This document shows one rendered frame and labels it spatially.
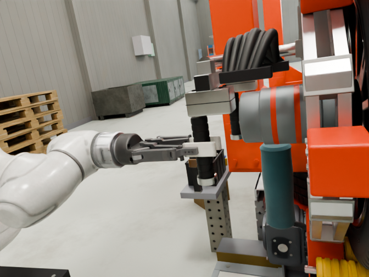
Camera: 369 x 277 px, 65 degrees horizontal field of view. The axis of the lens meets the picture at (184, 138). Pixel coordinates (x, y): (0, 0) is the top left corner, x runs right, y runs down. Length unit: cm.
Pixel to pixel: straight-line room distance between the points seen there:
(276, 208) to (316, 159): 55
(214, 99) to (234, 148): 70
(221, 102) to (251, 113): 15
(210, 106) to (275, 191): 42
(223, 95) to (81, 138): 36
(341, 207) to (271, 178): 39
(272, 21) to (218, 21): 194
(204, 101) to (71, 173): 33
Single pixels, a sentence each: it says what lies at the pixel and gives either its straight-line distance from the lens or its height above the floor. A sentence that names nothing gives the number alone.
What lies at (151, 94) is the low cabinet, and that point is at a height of 35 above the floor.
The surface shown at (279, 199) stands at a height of 58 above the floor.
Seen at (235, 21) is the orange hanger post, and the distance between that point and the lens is 119.
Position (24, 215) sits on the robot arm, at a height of 78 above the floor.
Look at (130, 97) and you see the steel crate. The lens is 685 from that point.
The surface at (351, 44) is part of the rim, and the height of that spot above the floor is 99.
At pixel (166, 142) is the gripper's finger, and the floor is 84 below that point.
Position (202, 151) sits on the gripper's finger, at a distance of 60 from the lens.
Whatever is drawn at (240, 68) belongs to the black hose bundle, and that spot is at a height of 98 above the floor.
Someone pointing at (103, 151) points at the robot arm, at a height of 84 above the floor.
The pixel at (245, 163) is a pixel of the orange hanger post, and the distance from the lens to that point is 126.
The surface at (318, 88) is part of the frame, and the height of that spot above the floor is 94.
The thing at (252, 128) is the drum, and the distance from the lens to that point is 70.
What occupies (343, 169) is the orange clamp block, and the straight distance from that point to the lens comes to 40.
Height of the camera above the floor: 100
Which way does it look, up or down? 14 degrees down
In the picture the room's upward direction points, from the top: 9 degrees counter-clockwise
